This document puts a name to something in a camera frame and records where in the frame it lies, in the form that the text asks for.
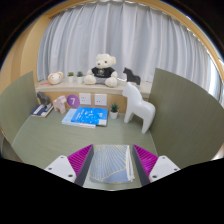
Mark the green desk partition panel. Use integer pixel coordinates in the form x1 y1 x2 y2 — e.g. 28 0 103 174
148 67 224 169
0 70 38 146

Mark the wooden back ledge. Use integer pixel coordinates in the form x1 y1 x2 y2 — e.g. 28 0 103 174
34 81 153 114

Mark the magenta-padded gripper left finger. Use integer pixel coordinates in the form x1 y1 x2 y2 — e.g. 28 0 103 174
43 144 95 187

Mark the white pleated curtain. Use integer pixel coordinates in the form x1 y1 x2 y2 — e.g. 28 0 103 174
36 1 221 101

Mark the white wall socket plate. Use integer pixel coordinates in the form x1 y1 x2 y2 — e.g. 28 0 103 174
93 93 108 107
78 92 92 106

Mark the small black horse figurine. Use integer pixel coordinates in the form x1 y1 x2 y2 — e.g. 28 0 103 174
122 67 142 86

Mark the cream plush animal toy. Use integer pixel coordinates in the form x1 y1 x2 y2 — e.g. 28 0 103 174
47 71 64 86

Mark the large white horse figurine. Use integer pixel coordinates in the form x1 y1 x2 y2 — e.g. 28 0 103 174
121 81 157 135

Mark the pink horse figurine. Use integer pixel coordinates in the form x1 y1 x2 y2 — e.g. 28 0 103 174
52 95 68 115

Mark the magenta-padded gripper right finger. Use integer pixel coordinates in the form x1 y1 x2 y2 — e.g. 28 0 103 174
132 144 182 187

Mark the round purple number sign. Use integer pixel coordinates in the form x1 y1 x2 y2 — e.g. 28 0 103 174
66 94 81 109

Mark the cream teddy bear black shirt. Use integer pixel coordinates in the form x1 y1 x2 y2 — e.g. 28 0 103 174
83 53 119 88

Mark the small potted plant white pot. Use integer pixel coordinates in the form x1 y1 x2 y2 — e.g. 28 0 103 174
76 70 84 84
109 101 120 120
67 71 75 84

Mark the blue towel with yellow leaf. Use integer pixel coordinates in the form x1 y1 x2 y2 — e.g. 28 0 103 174
88 143 136 185

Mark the bright blue book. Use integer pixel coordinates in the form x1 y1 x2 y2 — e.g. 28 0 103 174
70 106 109 127

